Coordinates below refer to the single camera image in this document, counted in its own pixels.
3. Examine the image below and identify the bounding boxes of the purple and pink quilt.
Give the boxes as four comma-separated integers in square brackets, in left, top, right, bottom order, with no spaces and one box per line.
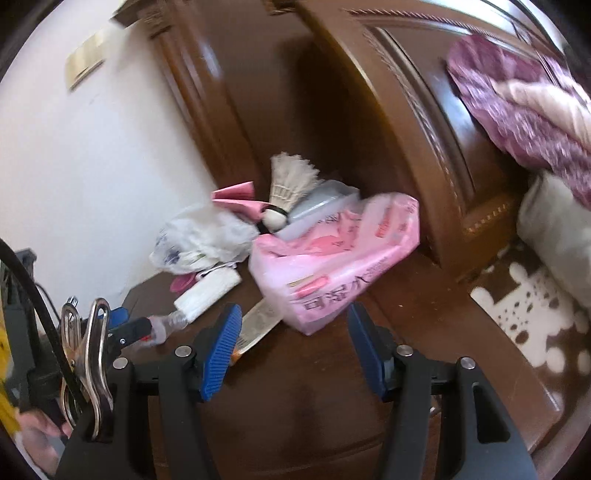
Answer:
[445,34,591,208]

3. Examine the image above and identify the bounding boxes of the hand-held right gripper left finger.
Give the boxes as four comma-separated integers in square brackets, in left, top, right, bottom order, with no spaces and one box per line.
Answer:
[55,304,244,480]

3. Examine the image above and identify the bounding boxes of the dark wooden nightstand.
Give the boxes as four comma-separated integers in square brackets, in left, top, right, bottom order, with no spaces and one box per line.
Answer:
[122,258,566,480]

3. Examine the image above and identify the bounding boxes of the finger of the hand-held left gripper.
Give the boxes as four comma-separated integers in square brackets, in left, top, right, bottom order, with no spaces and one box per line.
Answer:
[106,307,155,347]

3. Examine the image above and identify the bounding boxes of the small pink packet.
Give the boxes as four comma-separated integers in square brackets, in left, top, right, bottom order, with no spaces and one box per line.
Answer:
[211,181,264,222]

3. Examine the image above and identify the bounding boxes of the small clear bottle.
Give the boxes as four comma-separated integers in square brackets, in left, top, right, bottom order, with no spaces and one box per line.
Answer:
[145,309,190,344]

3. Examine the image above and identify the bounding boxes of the silver metal spring clip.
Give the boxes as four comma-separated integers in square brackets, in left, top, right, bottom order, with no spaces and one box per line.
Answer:
[60,298,114,439]

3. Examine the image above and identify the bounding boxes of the cream squeeze tube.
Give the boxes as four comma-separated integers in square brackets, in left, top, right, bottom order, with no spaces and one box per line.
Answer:
[228,298,282,367]

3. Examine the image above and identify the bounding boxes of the person's left hand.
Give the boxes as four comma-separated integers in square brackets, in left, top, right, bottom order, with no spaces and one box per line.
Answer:
[16,408,72,462]

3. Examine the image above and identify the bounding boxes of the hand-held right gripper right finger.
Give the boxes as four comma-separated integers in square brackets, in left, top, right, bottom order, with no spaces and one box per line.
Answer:
[346,302,539,480]

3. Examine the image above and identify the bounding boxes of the dark wooden headboard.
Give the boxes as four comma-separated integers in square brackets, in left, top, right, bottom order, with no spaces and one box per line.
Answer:
[113,0,591,282]

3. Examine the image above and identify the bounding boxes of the black cable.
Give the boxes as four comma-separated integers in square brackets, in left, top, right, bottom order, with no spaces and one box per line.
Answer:
[0,237,88,411]

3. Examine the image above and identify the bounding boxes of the white printed plastic bag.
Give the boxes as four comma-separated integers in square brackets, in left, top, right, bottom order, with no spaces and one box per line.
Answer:
[148,203,259,273]

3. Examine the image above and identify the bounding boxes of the beige wall switch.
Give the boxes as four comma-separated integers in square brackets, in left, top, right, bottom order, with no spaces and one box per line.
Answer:
[65,32,112,90]

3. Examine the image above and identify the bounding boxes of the pink tissue pack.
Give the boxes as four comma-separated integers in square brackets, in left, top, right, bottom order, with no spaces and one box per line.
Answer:
[249,191,421,335]

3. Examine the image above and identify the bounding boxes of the grey pillow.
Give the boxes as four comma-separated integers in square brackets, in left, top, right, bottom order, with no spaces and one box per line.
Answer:
[516,171,591,305]

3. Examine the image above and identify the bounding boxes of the white feather shuttlecock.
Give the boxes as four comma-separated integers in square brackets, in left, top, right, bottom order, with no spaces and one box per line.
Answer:
[256,152,320,234]

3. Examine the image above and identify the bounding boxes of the yellow cloth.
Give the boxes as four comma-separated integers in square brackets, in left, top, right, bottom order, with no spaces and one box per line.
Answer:
[0,295,21,435]

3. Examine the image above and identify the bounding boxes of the white tube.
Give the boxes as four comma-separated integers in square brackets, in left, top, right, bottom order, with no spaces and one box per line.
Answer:
[173,268,242,324]

